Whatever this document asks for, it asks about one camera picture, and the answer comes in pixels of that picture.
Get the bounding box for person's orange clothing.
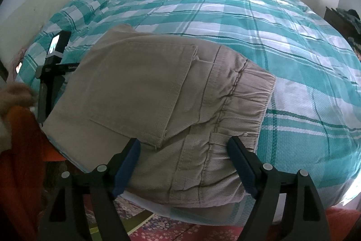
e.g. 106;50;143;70
0;106;67;233

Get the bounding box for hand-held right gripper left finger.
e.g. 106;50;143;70
38;138;141;241

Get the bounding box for dark wooden dresser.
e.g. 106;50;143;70
324;5;361;61

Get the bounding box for patterned floor rug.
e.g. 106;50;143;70
42;196;254;241

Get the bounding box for teal plaid blanket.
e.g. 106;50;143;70
17;0;361;226

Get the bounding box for red cloth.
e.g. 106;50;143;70
324;206;361;241

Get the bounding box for cream padded headboard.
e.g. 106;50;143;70
0;0;125;69

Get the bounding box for beige pants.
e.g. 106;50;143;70
42;23;277;208

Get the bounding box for white bed sheet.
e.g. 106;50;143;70
123;192;187;222

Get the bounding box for person's left hand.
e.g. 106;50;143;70
0;82;37;119

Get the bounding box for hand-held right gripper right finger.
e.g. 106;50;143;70
226;136;331;241

